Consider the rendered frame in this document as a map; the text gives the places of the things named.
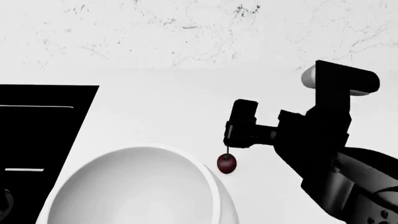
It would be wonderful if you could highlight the black cooktop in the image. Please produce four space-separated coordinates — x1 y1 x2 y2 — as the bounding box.
0 84 101 224

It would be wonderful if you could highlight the dark red cherry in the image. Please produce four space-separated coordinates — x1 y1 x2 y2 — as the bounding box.
216 146 238 175

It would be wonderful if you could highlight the white ceramic bowl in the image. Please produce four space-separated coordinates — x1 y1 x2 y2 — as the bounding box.
35 142 241 224

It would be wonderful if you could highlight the black gripper camera mount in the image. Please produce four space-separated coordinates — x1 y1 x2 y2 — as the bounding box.
300 60 381 118

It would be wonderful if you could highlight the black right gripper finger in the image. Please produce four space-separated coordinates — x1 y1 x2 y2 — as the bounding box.
223 120 279 149
229 98 259 125

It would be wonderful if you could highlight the black cooktop knob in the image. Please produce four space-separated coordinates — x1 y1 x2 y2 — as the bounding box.
0 188 15 218

